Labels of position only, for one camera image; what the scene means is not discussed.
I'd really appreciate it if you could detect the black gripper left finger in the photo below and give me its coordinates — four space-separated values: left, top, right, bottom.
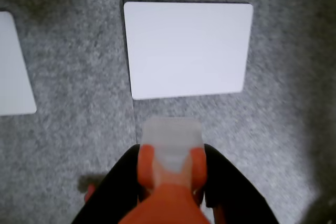
70 144 141 224

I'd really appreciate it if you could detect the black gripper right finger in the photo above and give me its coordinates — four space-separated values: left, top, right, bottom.
204 144 281 224

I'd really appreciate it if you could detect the orange shrimp sushi fish toy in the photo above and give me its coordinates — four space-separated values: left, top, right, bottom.
118 115 211 224

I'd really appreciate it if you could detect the grey carpet tile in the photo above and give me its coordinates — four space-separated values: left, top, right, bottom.
120 0 336 224
0 0 139 224

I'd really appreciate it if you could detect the white card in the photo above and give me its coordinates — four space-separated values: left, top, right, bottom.
123 1 254 101
0 11 37 116

